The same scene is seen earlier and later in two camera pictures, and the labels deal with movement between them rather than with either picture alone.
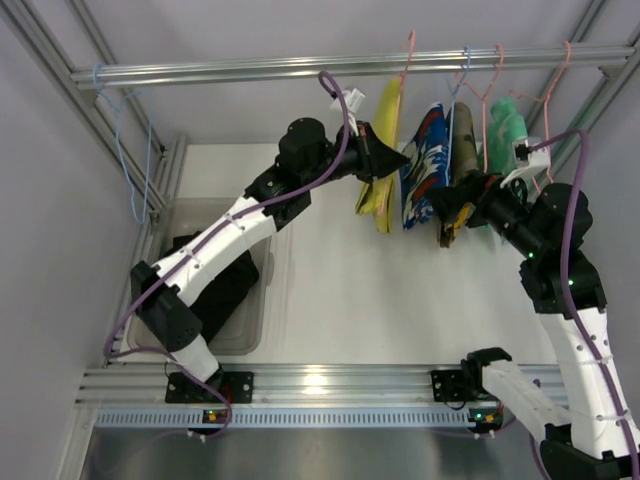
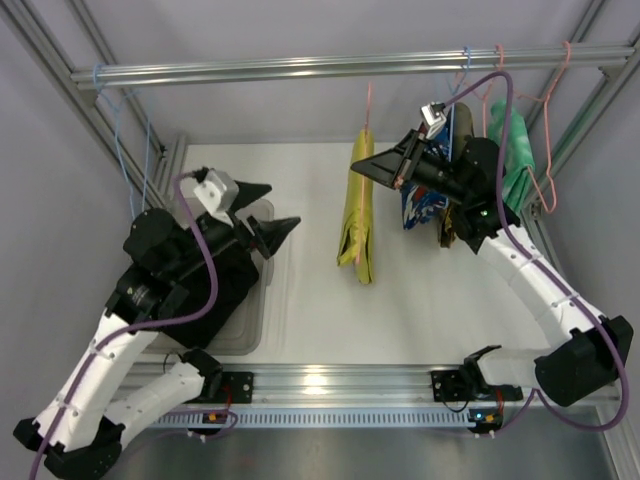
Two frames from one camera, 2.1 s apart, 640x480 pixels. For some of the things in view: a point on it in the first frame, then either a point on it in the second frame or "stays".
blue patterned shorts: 429,167 stays
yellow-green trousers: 377,196 → 357,242
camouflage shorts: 464,157 stays
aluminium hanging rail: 347,68 stays
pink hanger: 395,120 → 364,180
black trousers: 223,292 stays
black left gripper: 367,154 → 252,228
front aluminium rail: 287,386 stays
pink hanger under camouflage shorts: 483,98 stays
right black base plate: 457,385 stays
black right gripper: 476,201 → 406,163
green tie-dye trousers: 506,128 stays
